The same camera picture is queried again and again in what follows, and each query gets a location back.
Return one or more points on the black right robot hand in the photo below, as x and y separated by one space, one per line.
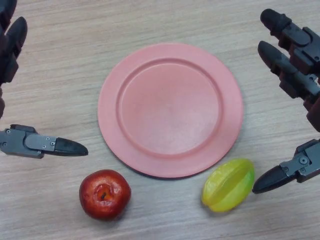
297 60

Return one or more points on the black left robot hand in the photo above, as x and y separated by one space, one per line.
15 142

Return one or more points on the pink round plate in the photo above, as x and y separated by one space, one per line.
170 110

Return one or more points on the red apple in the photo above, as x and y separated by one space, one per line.
105 194

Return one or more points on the yellow-green starfruit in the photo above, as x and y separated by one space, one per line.
228 186

